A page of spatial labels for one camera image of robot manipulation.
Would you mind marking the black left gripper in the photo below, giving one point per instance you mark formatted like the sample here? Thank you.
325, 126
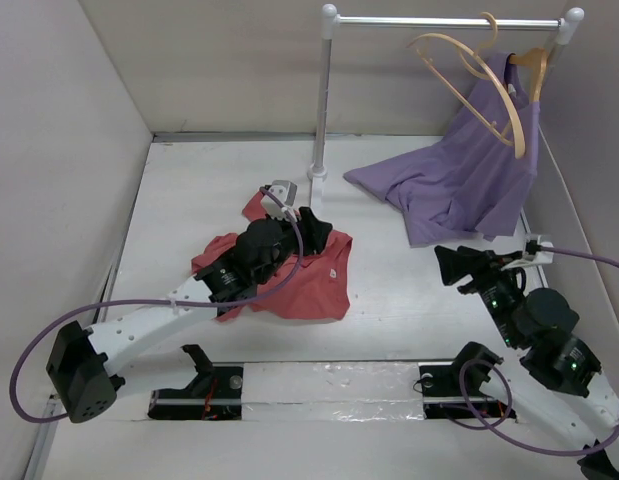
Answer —
316, 232

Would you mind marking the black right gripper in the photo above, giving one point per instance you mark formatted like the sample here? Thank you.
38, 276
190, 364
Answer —
480, 264

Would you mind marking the red t shirt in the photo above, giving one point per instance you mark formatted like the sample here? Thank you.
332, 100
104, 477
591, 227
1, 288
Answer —
318, 291

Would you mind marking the light wooden hanger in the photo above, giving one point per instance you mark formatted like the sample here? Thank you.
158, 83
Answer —
497, 114

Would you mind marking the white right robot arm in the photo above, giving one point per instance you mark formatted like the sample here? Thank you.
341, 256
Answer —
570, 398

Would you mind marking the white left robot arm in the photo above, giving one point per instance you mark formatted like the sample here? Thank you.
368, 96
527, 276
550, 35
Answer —
92, 367

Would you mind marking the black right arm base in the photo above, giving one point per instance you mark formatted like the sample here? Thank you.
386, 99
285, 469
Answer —
442, 399

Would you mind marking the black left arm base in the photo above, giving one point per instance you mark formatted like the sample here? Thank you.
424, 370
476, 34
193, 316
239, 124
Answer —
214, 393

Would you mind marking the purple t shirt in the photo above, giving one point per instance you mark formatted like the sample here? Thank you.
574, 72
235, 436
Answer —
468, 183

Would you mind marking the orange wooden hanger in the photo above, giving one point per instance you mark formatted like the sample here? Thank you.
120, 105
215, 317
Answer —
535, 60

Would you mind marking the white metal clothes rack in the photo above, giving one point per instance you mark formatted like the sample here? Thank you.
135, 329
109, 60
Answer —
564, 29

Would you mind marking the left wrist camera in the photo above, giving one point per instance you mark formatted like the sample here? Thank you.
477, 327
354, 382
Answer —
280, 199

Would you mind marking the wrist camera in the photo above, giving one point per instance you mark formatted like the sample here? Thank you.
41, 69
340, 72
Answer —
280, 199
534, 253

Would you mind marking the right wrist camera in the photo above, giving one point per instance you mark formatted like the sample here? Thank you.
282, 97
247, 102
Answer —
534, 253

